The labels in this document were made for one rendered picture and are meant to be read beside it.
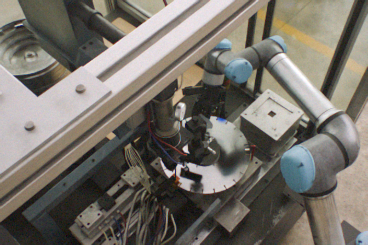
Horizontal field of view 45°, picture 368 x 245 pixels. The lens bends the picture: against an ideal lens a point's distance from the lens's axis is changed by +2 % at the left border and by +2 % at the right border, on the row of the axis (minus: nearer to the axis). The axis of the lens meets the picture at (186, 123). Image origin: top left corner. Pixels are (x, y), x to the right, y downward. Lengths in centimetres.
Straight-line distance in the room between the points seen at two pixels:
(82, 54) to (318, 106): 67
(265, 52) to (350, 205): 145
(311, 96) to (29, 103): 105
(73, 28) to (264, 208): 98
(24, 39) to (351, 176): 190
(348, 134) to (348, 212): 142
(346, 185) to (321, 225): 140
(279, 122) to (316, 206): 55
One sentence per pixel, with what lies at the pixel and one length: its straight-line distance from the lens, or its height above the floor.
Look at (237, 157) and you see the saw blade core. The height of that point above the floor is 95.
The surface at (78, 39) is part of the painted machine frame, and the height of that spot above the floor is 146.
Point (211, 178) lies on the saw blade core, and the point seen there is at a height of 95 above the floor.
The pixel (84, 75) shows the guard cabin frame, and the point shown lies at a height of 205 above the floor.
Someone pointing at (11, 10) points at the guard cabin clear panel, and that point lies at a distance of 214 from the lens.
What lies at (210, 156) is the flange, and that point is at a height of 96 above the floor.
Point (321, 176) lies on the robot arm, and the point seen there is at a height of 129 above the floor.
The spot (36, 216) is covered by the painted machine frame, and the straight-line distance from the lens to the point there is 150.
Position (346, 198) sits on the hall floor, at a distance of 269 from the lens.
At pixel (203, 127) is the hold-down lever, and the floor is 128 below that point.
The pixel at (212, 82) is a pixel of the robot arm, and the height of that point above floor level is 119.
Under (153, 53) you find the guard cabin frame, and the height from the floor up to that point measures 205.
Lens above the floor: 234
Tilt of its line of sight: 56 degrees down
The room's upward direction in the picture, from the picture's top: 3 degrees counter-clockwise
